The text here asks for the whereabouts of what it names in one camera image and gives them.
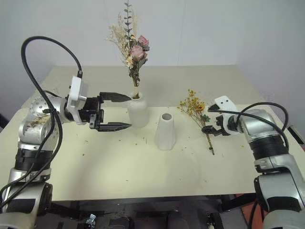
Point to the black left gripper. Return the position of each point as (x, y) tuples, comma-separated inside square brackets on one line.
[(91, 107)]

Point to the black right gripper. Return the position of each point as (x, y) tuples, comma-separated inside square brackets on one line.
[(225, 131)]

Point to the yellow dried flower bouquet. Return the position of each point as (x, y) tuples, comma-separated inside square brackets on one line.
[(194, 107)]

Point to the pink rose dried bouquet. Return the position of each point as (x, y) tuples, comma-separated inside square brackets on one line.
[(137, 53)]

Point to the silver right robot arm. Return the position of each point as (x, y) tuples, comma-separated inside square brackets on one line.
[(262, 126)]

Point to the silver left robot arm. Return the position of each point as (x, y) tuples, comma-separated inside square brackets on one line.
[(35, 133)]

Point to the white bottle-shaped vase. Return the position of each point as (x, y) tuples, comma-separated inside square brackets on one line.
[(138, 112)]

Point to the white conical vase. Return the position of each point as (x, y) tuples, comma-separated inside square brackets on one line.
[(165, 133)]

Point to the small metal clamp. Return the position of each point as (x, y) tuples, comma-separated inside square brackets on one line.
[(91, 219)]

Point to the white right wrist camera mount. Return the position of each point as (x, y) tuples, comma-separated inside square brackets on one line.
[(225, 103)]

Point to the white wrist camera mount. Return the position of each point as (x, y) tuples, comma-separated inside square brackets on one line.
[(225, 103), (76, 89)]

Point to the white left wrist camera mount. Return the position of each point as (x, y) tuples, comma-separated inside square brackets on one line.
[(76, 89)]

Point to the black table frame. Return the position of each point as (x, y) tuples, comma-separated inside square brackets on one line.
[(107, 205)]

